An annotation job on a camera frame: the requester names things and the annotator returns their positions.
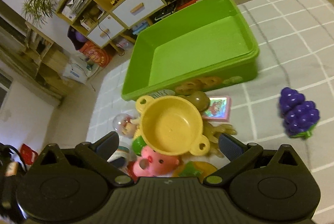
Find clear capsule ball toy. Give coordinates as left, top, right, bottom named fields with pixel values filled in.
left=112, top=113, right=139, bottom=139

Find green plastic storage bin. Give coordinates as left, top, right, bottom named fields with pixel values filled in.
left=121, top=0, right=259, bottom=101

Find red round snack bag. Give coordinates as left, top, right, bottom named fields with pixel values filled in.
left=79, top=41, right=113, bottom=68

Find yellow toy pot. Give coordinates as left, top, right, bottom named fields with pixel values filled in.
left=135, top=95, right=211, bottom=156

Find pink card box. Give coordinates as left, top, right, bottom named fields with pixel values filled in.
left=201, top=96, right=232, bottom=122

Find pink pig toy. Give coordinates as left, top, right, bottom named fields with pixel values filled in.
left=133, top=145, right=181, bottom=177

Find grey checked table cloth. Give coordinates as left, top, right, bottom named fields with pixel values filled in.
left=87, top=0, right=333, bottom=223

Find toy corn green husk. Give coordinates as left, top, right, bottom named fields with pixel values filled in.
left=132, top=136, right=147, bottom=157

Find brown octopus toy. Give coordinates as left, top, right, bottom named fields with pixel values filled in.
left=203, top=121, right=237, bottom=158
left=179, top=91, right=210, bottom=112

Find purple toy grapes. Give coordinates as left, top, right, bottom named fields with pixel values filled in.
left=278, top=87, right=320, bottom=139

